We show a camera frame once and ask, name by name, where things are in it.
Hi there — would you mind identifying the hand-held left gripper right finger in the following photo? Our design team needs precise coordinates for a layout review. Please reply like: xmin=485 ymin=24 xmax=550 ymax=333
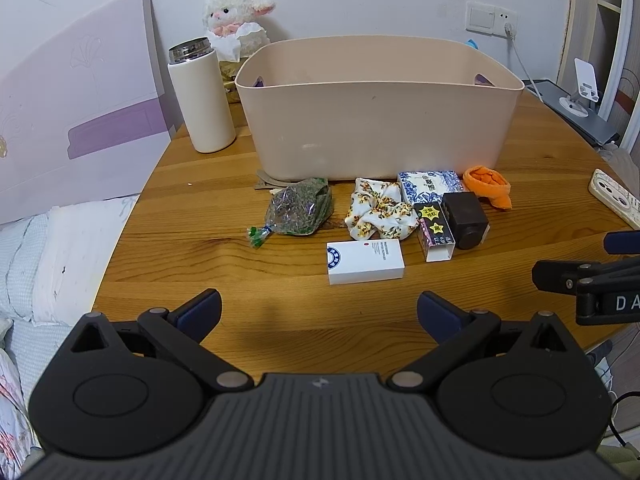
xmin=389 ymin=291 xmax=576 ymax=393

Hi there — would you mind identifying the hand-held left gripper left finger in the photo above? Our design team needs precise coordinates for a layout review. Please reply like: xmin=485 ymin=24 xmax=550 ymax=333
xmin=70 ymin=288 xmax=254 ymax=394

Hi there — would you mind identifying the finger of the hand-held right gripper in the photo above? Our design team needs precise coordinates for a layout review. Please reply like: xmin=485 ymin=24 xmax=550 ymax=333
xmin=603 ymin=231 xmax=640 ymax=256
xmin=531 ymin=258 xmax=640 ymax=295

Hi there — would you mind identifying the phone in white case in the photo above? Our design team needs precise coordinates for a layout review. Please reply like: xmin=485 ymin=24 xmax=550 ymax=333
xmin=588 ymin=168 xmax=640 ymax=231

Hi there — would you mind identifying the black box with yellow stars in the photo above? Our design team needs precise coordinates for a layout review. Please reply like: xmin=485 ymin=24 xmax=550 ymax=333
xmin=413 ymin=202 xmax=457 ymax=263

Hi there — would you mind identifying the beige cloth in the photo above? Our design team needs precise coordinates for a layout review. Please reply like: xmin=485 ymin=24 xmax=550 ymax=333
xmin=598 ymin=142 xmax=640 ymax=186

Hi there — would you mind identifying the white rectangular box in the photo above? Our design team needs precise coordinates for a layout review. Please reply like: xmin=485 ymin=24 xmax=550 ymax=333
xmin=326 ymin=239 xmax=405 ymax=285

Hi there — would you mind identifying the small black cube box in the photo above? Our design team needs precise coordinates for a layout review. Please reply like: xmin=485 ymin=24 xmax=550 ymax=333
xmin=441 ymin=191 xmax=490 ymax=251

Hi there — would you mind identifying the orange cloth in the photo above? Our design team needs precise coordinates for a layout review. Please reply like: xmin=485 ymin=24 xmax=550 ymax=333
xmin=462 ymin=165 xmax=513 ymax=210

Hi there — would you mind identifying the floral fabric scrunchie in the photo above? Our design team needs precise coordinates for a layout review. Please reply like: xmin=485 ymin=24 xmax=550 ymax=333
xmin=345 ymin=178 xmax=420 ymax=240

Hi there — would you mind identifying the blue white tissue pack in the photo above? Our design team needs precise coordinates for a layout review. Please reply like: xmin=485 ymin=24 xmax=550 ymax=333
xmin=398 ymin=170 xmax=467 ymax=206

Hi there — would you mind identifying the white pillow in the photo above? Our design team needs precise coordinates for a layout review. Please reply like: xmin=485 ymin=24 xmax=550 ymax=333
xmin=31 ymin=199 xmax=138 ymax=327

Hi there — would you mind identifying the grey laptop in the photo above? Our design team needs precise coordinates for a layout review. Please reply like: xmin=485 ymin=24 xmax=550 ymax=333
xmin=525 ymin=78 xmax=621 ymax=147

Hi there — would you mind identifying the clear bag of dried herbs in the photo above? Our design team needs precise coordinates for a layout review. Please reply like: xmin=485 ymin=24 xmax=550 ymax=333
xmin=247 ymin=176 xmax=333 ymax=249

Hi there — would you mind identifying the white phone stand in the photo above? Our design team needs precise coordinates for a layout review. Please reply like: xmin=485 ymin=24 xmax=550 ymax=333
xmin=559 ymin=58 xmax=603 ymax=118

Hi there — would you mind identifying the light blue checked sheet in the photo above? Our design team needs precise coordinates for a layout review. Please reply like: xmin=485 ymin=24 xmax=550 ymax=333
xmin=0 ymin=214 xmax=51 ymax=322

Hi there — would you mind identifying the white thermos bottle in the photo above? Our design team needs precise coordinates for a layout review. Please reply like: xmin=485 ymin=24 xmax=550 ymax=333
xmin=167 ymin=37 xmax=237 ymax=154

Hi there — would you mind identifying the beige plastic storage bin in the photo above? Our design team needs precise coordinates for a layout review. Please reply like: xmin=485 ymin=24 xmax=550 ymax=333
xmin=235 ymin=36 xmax=525 ymax=182

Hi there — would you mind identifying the white shelf unit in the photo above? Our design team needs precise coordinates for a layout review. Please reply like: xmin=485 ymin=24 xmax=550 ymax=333
xmin=595 ymin=0 xmax=640 ymax=123

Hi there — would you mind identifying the gold wrapped box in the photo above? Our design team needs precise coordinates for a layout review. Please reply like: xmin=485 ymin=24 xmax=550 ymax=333
xmin=219 ymin=58 xmax=247 ymax=104

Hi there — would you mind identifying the purple white board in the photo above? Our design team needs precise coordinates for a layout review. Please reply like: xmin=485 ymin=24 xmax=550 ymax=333
xmin=0 ymin=0 xmax=178 ymax=224

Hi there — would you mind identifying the white plush sheep toy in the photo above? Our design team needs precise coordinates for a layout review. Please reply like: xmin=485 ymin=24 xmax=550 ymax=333
xmin=202 ymin=0 xmax=277 ymax=61

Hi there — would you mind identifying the black cable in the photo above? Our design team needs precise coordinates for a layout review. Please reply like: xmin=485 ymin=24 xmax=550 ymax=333
xmin=606 ymin=390 xmax=640 ymax=448

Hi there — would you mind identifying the white plug cable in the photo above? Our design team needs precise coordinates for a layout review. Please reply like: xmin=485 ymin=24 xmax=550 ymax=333
xmin=502 ymin=21 xmax=543 ymax=97

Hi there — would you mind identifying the white wall switch socket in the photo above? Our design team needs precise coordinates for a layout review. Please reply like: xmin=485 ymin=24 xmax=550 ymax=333
xmin=466 ymin=1 xmax=520 ymax=37

